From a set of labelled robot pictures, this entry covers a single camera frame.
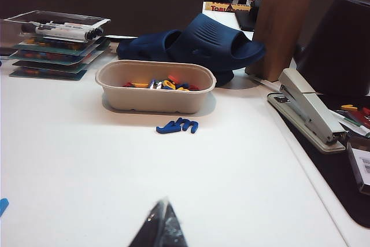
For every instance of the grey metal stapler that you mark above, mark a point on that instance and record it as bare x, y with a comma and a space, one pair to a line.
309, 108

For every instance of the black desk mat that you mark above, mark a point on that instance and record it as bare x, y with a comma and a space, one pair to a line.
332, 177

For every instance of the beige pulp bowl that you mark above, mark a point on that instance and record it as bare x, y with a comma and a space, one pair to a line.
156, 101

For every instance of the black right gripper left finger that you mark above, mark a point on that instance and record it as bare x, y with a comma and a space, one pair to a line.
153, 229

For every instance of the brown wooden block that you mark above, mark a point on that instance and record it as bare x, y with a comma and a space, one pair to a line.
283, 27

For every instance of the teal magnet letter card pack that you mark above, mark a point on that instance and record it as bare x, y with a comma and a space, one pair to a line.
57, 67
43, 76
34, 45
43, 59

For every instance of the blue hooked letter magnet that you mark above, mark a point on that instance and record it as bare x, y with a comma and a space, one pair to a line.
167, 128

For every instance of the yellow letter magnet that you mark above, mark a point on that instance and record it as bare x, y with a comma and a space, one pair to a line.
169, 85
141, 84

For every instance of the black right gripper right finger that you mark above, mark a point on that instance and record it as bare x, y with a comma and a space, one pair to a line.
173, 229

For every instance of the red letter magnet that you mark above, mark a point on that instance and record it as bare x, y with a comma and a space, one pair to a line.
127, 84
173, 78

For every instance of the navy blue foam slipper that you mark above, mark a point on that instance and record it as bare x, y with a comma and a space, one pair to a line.
144, 46
214, 38

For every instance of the box with barcode label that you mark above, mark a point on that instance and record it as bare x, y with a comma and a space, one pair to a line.
361, 169

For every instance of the yellow Toblerone box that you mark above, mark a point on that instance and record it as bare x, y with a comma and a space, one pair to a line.
225, 7

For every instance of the black plastic container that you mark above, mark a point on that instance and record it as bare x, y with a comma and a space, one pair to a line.
338, 50

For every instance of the blue l letter magnet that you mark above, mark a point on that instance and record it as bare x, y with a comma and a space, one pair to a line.
3, 206

